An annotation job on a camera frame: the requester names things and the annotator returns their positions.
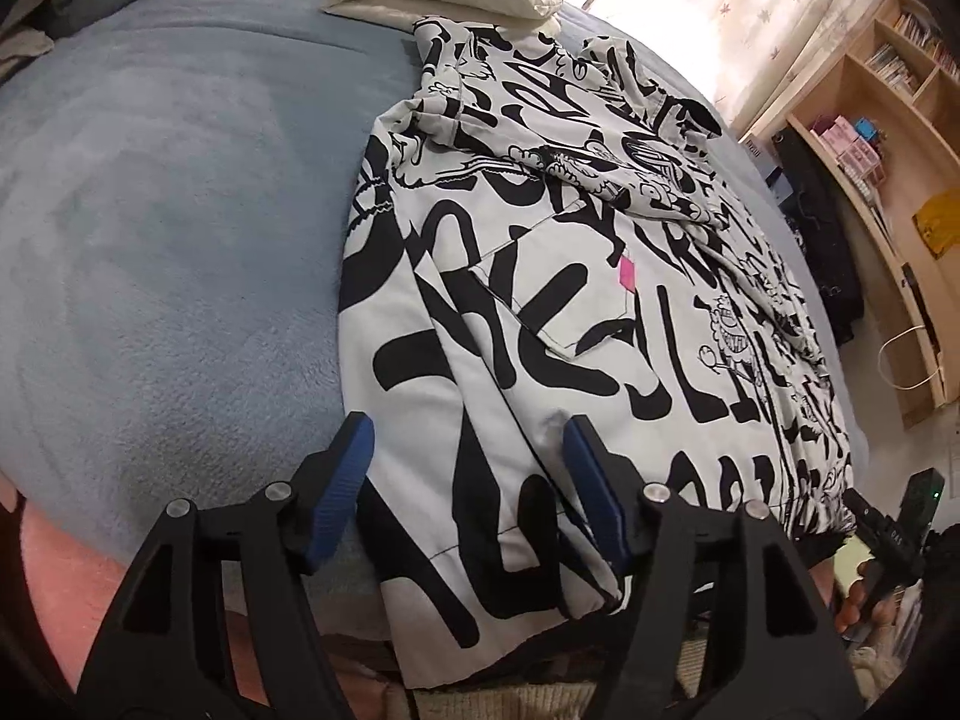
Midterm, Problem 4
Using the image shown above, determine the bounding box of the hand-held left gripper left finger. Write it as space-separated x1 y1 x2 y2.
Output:
75 412 376 720

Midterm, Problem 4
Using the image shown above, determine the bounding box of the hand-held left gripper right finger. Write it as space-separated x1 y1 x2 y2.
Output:
562 416 863 720

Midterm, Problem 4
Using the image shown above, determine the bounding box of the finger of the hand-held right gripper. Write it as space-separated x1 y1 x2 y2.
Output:
841 487 893 537

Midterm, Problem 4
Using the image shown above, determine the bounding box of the black and white printed jacket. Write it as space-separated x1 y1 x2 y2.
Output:
337 15 856 691

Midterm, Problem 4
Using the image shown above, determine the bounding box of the person's right hand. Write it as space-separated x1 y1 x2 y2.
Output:
832 559 901 635

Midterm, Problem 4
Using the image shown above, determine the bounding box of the black patterned hanging clothing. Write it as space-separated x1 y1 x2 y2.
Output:
772 127 863 346

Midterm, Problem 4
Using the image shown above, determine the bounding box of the blue-grey bed blanket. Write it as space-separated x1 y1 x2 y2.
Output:
0 0 871 646

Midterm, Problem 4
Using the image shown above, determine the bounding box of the pink fluffy blanket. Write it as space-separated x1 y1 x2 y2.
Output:
0 480 248 691

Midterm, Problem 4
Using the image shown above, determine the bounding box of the light wooden shelf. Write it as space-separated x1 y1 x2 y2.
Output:
780 0 960 428

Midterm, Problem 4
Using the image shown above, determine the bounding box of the stack of pink boxes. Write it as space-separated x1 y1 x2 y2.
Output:
814 116 882 181

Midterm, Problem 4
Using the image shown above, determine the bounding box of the white box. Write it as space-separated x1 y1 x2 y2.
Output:
739 135 785 188

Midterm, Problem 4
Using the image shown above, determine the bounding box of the sheer leaf-patterned curtain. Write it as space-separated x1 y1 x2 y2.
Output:
540 0 901 136

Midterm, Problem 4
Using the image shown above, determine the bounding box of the beige pillow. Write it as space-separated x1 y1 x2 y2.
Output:
0 11 61 83

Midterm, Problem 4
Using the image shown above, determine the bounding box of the white cable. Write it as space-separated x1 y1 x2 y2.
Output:
877 326 946 391

